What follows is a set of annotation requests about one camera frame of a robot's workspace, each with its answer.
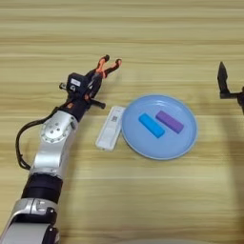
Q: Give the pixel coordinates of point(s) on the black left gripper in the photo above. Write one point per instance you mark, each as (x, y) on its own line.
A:
(77, 108)

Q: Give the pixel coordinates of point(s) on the left black box white label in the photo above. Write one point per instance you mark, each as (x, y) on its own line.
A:
(77, 83)

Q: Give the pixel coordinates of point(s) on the white rectangular remote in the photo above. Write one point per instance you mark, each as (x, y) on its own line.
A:
(109, 130)

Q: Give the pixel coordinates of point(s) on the purple rectangular block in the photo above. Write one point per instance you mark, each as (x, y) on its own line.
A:
(169, 121)

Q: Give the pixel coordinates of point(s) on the orange black pliers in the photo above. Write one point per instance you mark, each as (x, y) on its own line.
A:
(101, 67)

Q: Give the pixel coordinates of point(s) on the blue rectangular block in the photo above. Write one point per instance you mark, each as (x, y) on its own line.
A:
(151, 125)

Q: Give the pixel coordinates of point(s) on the light blue round plate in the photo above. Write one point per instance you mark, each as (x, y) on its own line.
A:
(158, 146)

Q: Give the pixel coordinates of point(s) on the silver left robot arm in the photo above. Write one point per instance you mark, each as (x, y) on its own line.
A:
(52, 136)

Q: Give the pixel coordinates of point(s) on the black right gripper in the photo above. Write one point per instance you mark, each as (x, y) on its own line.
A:
(241, 100)

